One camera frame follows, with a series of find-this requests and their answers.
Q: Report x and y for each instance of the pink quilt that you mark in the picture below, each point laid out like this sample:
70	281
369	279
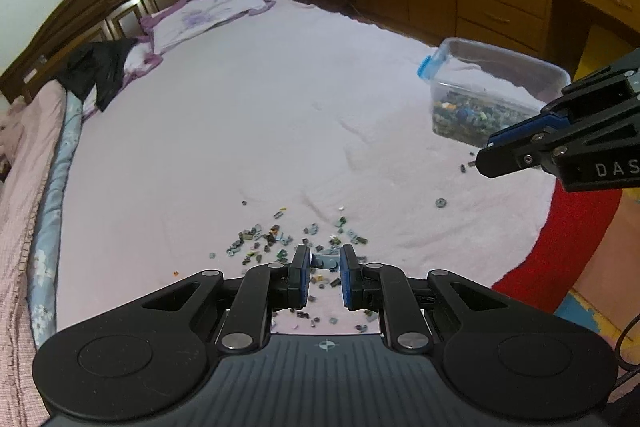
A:
20	232

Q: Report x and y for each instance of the clear plastic storage box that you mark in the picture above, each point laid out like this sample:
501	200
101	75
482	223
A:
500	72

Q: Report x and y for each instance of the grey round toy piece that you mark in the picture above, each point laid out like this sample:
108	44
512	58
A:
440	203

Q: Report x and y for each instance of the blue floral blanket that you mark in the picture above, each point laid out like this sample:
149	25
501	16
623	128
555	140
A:
50	217

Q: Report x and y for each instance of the grey toy brick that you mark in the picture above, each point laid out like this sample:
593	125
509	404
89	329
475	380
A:
325	262

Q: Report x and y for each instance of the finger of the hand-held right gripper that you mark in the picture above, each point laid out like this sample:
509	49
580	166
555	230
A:
530	127
505	159

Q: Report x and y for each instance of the black cloth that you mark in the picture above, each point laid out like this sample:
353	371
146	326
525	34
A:
95	67

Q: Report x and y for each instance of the scattered small toy bricks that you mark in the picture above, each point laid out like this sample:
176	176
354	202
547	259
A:
270	237

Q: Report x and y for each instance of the heap of mixed toy bricks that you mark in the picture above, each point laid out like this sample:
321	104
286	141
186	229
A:
465	114

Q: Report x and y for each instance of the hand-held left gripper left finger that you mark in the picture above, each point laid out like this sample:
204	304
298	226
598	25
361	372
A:
305	277

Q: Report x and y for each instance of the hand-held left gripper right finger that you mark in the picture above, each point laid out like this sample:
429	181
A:
344	277

